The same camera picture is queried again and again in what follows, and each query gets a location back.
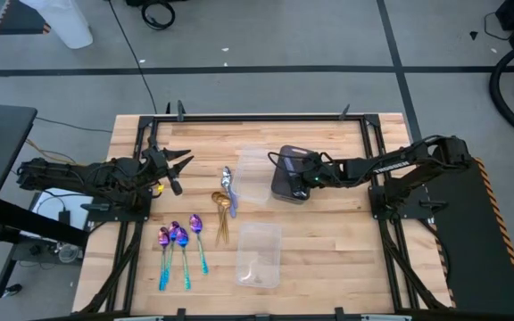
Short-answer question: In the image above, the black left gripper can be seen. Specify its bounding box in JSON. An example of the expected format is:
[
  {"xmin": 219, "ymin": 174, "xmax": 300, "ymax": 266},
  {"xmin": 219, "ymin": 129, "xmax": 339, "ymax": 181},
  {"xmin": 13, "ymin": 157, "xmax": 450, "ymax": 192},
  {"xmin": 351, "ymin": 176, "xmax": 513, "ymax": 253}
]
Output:
[{"xmin": 142, "ymin": 136, "xmax": 195, "ymax": 197}]

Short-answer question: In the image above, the silver spoon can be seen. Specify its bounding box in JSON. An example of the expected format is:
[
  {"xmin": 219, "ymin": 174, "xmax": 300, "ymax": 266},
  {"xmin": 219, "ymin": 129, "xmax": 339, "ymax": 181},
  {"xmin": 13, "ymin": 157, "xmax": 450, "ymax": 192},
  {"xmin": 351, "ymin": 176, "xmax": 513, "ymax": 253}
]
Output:
[
  {"xmin": 221, "ymin": 165, "xmax": 239, "ymax": 219},
  {"xmin": 220, "ymin": 177, "xmax": 234, "ymax": 202}
]

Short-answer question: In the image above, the clear plastic bin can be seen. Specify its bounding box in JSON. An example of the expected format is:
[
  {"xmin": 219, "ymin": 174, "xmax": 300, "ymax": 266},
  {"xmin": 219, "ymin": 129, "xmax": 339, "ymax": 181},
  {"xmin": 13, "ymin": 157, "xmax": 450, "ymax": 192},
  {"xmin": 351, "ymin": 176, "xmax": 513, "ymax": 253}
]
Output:
[
  {"xmin": 232, "ymin": 148, "xmax": 281, "ymax": 206},
  {"xmin": 235, "ymin": 221, "xmax": 283, "ymax": 290}
]

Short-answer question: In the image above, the dark grey plastic bin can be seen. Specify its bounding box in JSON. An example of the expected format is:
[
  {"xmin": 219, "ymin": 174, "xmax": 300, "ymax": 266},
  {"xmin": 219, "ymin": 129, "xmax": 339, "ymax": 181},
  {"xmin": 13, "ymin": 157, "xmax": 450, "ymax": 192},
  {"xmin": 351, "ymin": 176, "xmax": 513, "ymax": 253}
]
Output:
[{"xmin": 269, "ymin": 144, "xmax": 319, "ymax": 206}]

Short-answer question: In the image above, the white paper sheet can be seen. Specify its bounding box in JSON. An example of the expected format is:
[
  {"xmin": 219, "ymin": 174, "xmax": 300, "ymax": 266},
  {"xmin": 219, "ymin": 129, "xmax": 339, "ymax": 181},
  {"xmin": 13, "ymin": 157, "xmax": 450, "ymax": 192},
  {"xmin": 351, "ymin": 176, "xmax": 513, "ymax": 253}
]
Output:
[{"xmin": 31, "ymin": 186, "xmax": 94, "ymax": 240}]

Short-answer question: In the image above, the clear round container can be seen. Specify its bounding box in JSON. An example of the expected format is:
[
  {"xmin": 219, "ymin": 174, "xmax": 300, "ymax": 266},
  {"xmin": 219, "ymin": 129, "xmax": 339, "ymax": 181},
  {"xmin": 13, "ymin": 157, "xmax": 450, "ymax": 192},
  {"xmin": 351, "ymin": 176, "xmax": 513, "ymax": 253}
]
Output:
[{"xmin": 57, "ymin": 243, "xmax": 81, "ymax": 264}]

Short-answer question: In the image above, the white fabric cover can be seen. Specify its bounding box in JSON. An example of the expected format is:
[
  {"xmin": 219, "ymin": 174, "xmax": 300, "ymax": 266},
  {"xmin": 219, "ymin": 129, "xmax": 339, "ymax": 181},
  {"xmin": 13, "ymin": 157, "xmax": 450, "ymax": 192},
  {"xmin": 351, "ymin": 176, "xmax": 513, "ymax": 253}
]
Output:
[{"xmin": 19, "ymin": 0, "xmax": 94, "ymax": 50}]

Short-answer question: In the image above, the black hazard-striped platform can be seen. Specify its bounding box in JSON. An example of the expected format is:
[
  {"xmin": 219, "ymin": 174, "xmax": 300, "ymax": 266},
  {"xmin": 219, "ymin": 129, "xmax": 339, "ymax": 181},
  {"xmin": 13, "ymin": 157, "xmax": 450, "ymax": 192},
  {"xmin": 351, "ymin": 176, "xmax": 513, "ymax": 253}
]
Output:
[{"xmin": 426, "ymin": 156, "xmax": 514, "ymax": 317}]

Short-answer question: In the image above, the black hazard-striped floor mat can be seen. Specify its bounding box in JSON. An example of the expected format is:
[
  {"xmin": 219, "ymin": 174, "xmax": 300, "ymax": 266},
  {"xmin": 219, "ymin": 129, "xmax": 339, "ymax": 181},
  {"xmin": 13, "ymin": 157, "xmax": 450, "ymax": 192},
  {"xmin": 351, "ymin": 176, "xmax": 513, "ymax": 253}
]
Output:
[{"xmin": 0, "ymin": 0, "xmax": 53, "ymax": 36}]

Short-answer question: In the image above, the black aluminium table frame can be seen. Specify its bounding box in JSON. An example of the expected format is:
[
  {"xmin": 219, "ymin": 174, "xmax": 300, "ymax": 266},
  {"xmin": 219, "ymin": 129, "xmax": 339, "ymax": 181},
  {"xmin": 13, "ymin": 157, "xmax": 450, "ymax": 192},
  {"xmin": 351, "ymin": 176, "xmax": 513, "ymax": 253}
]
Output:
[{"xmin": 78, "ymin": 113, "xmax": 454, "ymax": 321}]

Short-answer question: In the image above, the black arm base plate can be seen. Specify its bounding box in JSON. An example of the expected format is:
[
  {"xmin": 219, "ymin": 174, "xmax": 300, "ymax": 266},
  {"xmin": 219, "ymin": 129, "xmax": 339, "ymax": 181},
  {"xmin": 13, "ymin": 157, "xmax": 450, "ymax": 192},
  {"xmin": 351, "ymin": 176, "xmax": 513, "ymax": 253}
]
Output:
[
  {"xmin": 367, "ymin": 185, "xmax": 449, "ymax": 221},
  {"xmin": 80, "ymin": 185, "xmax": 152, "ymax": 223}
]

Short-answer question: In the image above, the long black floor cable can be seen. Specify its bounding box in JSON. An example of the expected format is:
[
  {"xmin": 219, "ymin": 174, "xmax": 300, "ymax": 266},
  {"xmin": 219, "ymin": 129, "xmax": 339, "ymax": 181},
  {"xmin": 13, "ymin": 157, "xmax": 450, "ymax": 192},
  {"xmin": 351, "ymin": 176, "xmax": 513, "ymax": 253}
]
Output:
[{"xmin": 106, "ymin": 0, "xmax": 159, "ymax": 115}]

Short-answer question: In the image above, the grey floor cable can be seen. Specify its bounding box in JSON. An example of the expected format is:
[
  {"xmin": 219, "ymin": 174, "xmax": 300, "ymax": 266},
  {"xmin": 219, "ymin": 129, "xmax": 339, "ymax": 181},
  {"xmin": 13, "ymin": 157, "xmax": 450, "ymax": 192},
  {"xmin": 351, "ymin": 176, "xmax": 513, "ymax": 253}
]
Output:
[{"xmin": 33, "ymin": 116, "xmax": 114, "ymax": 134}]

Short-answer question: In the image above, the yellow cable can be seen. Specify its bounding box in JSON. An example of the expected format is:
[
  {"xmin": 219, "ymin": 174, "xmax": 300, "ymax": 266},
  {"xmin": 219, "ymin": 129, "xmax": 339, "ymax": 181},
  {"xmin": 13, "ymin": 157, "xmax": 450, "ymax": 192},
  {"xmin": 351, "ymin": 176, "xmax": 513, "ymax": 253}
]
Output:
[{"xmin": 24, "ymin": 137, "xmax": 76, "ymax": 165}]

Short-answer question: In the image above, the coiled black cable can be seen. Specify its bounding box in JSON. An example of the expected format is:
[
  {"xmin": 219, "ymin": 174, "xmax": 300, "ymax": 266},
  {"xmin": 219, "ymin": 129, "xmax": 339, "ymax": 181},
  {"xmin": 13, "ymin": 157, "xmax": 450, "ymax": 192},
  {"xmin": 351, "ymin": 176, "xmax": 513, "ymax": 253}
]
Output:
[{"xmin": 139, "ymin": 0, "xmax": 177, "ymax": 31}]

